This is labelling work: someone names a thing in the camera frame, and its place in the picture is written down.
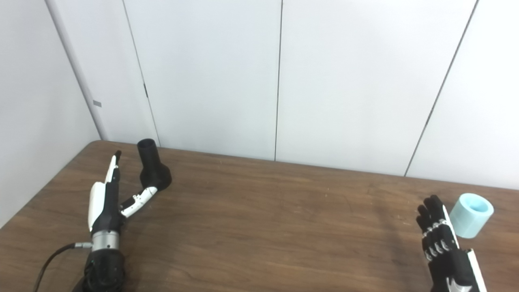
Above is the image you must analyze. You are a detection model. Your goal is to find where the light-blue hose piece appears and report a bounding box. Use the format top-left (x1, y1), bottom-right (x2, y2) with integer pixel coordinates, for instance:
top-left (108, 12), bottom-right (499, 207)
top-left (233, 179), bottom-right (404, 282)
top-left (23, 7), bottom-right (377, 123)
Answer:
top-left (449, 193), bottom-right (494, 239)

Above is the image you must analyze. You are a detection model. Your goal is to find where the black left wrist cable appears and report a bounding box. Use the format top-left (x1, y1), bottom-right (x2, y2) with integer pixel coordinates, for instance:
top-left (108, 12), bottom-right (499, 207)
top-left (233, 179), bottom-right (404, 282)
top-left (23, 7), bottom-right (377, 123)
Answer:
top-left (32, 242), bottom-right (94, 292)

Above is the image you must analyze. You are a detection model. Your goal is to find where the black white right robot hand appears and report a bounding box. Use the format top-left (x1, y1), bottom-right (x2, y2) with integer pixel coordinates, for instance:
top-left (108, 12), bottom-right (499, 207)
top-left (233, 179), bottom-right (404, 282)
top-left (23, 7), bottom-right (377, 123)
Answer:
top-left (416, 195), bottom-right (487, 292)

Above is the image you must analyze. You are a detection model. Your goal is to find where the black flared nozzle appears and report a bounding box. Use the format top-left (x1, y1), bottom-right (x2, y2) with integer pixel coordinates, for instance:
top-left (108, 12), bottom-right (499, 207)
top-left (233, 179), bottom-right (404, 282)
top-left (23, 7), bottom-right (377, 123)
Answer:
top-left (137, 139), bottom-right (172, 192)

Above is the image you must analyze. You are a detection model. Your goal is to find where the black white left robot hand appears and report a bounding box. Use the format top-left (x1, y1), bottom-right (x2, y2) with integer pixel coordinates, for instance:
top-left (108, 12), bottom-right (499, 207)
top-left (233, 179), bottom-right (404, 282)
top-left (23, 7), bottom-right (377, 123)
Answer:
top-left (88, 150), bottom-right (158, 234)

